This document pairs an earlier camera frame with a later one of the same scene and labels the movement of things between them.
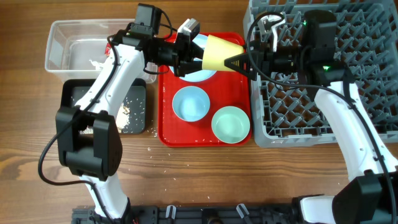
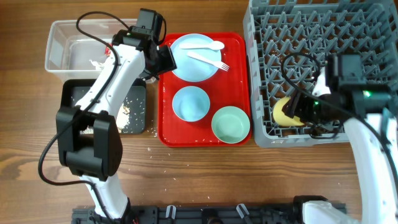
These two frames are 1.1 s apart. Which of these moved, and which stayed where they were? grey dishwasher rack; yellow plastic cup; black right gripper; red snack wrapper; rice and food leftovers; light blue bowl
Moved: yellow plastic cup; black right gripper
Stayed: red snack wrapper; grey dishwasher rack; rice and food leftovers; light blue bowl
